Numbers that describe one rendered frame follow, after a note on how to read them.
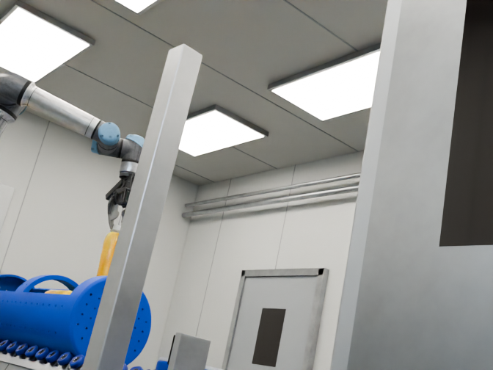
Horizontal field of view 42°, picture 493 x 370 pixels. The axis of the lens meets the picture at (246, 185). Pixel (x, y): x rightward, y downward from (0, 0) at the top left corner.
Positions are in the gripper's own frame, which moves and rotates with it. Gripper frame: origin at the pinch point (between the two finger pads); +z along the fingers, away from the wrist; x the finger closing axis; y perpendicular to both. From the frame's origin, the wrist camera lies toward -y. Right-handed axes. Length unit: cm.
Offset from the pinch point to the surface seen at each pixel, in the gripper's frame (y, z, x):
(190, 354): 74, 42, -15
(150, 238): 91, 20, -44
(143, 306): 32.8, 28.9, -4.1
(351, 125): -139, -175, 294
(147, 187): 91, 9, -47
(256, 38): -115, -186, 151
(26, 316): 2.8, 36.6, -27.7
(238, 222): -340, -116, 352
